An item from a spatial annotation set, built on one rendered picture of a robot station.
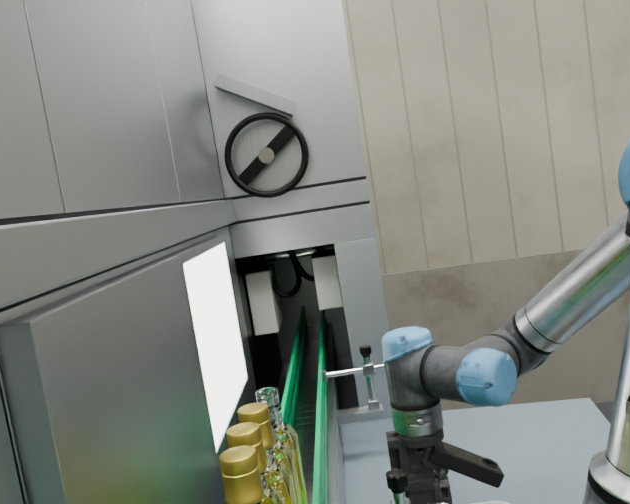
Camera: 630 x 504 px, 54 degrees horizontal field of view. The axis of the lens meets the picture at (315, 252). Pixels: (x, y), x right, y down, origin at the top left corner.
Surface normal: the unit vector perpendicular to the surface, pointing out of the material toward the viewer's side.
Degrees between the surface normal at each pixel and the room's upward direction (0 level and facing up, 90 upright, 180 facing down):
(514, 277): 90
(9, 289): 90
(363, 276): 90
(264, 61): 90
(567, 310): 105
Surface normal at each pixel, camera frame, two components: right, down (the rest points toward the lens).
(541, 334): -0.49, 0.41
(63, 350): 0.99, -0.15
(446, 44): -0.16, 0.12
